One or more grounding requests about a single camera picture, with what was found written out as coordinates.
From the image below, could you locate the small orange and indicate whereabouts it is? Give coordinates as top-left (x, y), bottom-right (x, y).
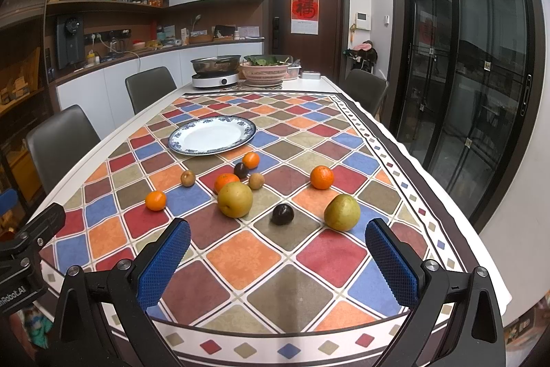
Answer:
top-left (241, 152), bottom-right (260, 170)
top-left (144, 191), bottom-right (167, 212)

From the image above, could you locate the green pear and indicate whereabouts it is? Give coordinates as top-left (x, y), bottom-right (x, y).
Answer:
top-left (323, 194), bottom-right (361, 232)

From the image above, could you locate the brown kiwi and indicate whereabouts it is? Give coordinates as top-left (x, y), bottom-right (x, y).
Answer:
top-left (181, 170), bottom-right (196, 188)
top-left (248, 172), bottom-right (265, 191)

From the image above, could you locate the golden round pear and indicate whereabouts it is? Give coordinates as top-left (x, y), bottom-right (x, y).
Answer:
top-left (217, 182), bottom-right (254, 219)

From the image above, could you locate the large orange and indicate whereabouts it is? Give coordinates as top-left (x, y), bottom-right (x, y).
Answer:
top-left (309, 165), bottom-right (335, 190)
top-left (213, 172), bottom-right (241, 194)

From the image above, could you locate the dark plum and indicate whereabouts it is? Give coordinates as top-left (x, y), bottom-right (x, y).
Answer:
top-left (270, 203), bottom-right (295, 226)
top-left (234, 162), bottom-right (249, 180)

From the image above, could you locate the dark plum front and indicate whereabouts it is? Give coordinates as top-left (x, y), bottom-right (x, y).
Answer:
top-left (270, 203), bottom-right (295, 226)

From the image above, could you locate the grey chair near left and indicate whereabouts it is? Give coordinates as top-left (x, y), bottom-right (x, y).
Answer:
top-left (26, 104), bottom-right (101, 194)

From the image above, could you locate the grey chair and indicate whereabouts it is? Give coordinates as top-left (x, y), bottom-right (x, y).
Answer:
top-left (26, 104), bottom-right (101, 194)
top-left (342, 69), bottom-right (389, 116)
top-left (125, 66), bottom-right (176, 115)

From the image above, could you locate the blue white porcelain plate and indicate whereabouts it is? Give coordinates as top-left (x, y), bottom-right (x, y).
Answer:
top-left (168, 116), bottom-right (257, 156)

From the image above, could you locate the colourful checkered tablecloth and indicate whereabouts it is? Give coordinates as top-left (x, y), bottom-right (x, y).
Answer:
top-left (42, 92), bottom-right (468, 366)

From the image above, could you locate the grey chair far left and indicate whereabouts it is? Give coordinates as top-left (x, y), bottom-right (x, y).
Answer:
top-left (125, 66), bottom-right (176, 115)

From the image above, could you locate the black coffee machine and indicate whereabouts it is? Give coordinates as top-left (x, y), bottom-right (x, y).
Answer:
top-left (56, 15), bottom-right (85, 70)

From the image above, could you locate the grey chair right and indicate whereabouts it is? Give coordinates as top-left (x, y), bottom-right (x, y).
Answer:
top-left (342, 69), bottom-right (389, 116)

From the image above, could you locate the white induction cooker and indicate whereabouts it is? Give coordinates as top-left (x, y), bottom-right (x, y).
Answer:
top-left (192, 73), bottom-right (239, 89)

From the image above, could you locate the steel pot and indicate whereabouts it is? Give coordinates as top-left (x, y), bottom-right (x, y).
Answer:
top-left (191, 55), bottom-right (241, 77)

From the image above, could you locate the black glass sliding door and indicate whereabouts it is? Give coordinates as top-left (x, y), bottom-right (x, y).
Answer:
top-left (390, 0), bottom-right (545, 229)

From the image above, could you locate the small box on table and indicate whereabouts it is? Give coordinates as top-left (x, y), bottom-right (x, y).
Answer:
top-left (300, 71), bottom-right (322, 80)

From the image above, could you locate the pink basket with greens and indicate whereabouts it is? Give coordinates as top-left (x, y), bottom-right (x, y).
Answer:
top-left (239, 55), bottom-right (294, 87)

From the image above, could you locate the dark wooden door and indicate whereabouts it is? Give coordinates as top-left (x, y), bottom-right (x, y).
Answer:
top-left (266, 0), bottom-right (346, 82)

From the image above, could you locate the red fu door poster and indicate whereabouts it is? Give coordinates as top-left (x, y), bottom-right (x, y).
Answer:
top-left (290, 0), bottom-right (320, 35)

